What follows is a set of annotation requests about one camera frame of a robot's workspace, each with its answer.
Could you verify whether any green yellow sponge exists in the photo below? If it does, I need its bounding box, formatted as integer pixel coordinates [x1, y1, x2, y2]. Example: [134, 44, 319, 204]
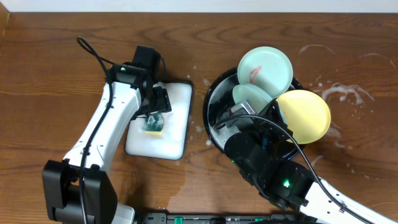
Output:
[142, 114, 165, 135]

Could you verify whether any mint green plate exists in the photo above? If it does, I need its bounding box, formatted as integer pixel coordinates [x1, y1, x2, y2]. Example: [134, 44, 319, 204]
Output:
[232, 83, 275, 116]
[237, 47, 294, 98]

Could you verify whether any yellow plate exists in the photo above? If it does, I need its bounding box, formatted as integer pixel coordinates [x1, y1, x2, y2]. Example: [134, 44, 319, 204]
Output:
[276, 90, 331, 144]

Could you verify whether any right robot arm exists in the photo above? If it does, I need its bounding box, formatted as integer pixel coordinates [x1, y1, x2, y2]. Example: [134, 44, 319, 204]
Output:
[214, 100, 392, 223]

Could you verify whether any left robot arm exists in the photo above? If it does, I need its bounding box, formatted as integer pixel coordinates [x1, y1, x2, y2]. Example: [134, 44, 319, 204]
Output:
[42, 64, 171, 223]

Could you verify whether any black rectangular foam tray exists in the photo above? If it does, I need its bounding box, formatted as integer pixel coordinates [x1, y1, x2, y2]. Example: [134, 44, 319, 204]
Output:
[125, 82, 193, 160]

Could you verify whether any round black tray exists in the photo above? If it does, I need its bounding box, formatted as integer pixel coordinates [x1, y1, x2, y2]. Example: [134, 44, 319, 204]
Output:
[203, 67, 299, 160]

